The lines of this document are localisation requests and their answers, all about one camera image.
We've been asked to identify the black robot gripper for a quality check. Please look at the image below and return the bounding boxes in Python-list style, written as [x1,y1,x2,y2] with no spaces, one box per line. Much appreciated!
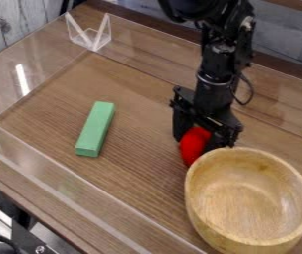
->
[169,73,243,151]

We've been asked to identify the red plush strawberry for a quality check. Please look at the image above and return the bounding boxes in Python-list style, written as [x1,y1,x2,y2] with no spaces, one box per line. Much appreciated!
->
[179,127,211,167]

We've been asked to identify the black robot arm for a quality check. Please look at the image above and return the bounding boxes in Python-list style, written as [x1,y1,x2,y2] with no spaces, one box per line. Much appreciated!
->
[157,0,255,152]

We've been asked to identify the round wooden bowl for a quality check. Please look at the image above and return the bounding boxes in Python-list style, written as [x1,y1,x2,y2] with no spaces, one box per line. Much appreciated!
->
[184,147,302,254]

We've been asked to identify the green rectangular block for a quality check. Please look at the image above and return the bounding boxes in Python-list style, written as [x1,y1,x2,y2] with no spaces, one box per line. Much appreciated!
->
[74,101,115,157]

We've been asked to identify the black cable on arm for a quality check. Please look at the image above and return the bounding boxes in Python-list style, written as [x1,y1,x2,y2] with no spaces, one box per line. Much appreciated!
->
[230,72,255,107]

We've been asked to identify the clear acrylic enclosure walls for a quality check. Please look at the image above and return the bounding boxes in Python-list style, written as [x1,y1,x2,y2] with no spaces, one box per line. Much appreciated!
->
[0,11,302,254]

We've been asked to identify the black metal table bracket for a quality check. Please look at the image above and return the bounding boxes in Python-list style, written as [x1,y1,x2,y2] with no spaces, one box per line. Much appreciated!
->
[10,220,48,254]

